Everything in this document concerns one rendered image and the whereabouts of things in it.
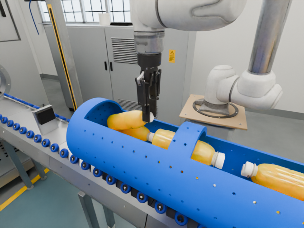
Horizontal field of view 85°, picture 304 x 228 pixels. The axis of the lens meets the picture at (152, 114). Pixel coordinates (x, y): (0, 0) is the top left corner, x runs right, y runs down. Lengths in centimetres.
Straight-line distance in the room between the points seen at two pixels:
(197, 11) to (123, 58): 200
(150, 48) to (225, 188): 40
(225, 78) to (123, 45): 156
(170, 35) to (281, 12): 132
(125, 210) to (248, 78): 82
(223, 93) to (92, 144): 76
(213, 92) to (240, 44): 224
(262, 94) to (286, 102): 266
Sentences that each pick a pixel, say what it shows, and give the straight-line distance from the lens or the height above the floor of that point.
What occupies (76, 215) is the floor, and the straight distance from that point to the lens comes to 187.
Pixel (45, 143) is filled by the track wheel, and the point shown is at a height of 97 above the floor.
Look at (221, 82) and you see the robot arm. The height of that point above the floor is 121.
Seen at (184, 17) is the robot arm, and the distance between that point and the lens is 40.
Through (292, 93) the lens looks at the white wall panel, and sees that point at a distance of 359.
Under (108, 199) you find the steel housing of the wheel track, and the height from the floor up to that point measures 86.
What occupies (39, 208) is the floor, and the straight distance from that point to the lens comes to 206.
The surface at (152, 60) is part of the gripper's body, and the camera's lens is 51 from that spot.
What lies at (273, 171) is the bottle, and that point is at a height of 116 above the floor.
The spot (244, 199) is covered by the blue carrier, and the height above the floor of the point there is 118.
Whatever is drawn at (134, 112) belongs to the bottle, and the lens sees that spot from 64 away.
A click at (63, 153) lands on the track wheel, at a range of 92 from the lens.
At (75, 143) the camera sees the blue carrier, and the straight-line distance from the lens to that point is 69.
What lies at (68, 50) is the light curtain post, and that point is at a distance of 133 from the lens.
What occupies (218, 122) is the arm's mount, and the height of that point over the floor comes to 101.
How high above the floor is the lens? 152
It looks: 30 degrees down
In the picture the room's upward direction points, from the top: straight up
